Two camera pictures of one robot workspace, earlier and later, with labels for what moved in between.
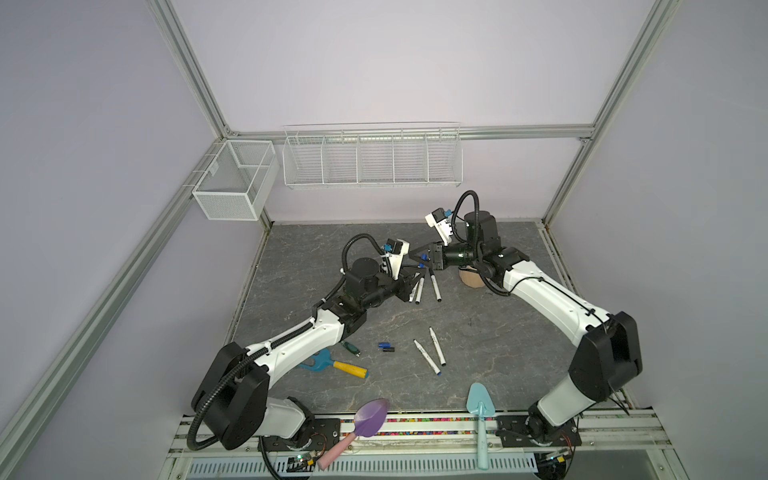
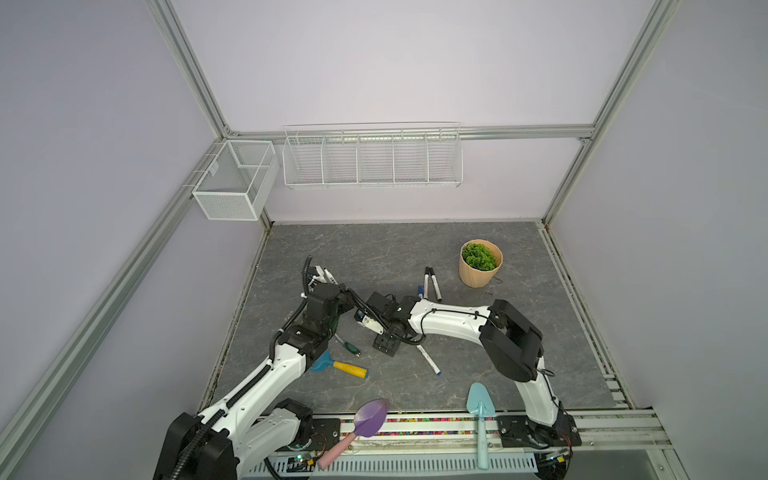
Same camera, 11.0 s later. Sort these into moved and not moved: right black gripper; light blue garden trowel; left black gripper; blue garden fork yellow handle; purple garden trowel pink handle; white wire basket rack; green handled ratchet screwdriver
Moved: left black gripper; right black gripper
Not moved: green handled ratchet screwdriver; light blue garden trowel; blue garden fork yellow handle; purple garden trowel pink handle; white wire basket rack
